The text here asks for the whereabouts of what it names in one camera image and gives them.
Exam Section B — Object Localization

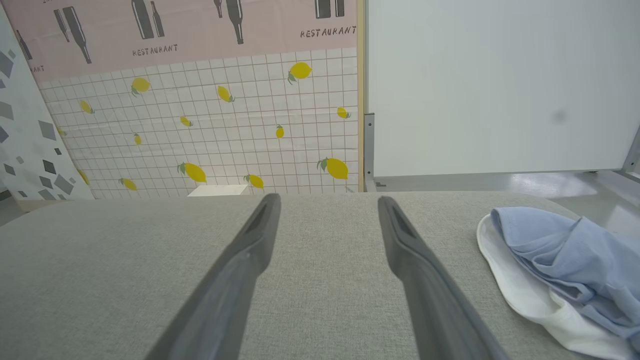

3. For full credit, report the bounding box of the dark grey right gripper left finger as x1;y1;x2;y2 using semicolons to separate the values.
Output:
145;193;282;360

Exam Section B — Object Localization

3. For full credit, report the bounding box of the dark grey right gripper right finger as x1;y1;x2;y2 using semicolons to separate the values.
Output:
377;196;511;360

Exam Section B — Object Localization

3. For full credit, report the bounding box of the light blue garment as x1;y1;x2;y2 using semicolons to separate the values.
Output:
490;206;640;353

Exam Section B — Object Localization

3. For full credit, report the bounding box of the white garment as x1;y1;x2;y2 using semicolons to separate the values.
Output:
476;214;637;360

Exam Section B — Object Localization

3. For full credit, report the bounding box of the white rectangular box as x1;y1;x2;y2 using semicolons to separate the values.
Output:
187;184;250;197

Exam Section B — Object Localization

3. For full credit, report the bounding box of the lemon print partition panel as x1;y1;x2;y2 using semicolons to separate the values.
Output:
0;0;366;200

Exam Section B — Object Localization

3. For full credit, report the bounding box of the plain white partition panel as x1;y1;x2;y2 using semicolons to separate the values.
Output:
366;0;640;179

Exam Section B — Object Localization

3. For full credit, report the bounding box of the grey shapes print panel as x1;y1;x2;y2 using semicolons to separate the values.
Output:
0;5;95;202

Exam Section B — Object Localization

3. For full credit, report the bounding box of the grey metal support bracket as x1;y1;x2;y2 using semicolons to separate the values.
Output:
621;137;640;184
363;113;387;193

